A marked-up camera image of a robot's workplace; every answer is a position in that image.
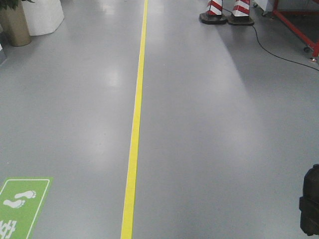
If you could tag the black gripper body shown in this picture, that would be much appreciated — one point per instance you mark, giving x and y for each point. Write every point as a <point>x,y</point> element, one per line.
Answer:
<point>309,202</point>

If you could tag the right red white traffic cone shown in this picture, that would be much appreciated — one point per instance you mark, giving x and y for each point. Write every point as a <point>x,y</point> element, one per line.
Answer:
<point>240,15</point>

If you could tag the red white traffic cone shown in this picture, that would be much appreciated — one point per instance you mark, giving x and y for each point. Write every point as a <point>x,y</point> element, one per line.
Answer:
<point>213,13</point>
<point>240,15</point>

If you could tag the left red white traffic cone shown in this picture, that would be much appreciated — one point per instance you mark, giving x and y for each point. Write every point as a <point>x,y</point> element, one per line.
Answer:
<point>213,13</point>

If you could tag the tan cylindrical planter pot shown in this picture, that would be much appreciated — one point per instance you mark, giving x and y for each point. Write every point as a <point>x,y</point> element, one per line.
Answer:
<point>13,22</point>

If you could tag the red metal cart frame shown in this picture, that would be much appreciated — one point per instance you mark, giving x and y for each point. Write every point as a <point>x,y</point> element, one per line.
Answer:
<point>281,15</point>

